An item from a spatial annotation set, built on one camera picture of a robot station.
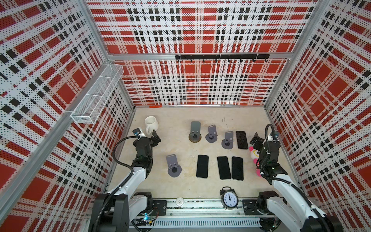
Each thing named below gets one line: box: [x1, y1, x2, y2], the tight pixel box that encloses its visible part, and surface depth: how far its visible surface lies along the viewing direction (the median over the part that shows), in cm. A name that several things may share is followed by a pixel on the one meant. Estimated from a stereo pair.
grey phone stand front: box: [166, 154, 183, 178], surface depth 85 cm
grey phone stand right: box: [221, 130, 234, 150], surface depth 96 cm
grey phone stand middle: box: [205, 124, 218, 144], surface depth 100 cm
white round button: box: [175, 196, 185, 207], surface depth 77 cm
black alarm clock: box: [219, 186, 240, 210], surface depth 76 cm
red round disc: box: [148, 105, 163, 109], surface depth 130 cm
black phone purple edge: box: [217, 156, 232, 180], surface depth 88 cm
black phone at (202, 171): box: [196, 154, 209, 179], surface depth 90 cm
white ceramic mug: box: [144, 115, 159, 135], surface depth 104 cm
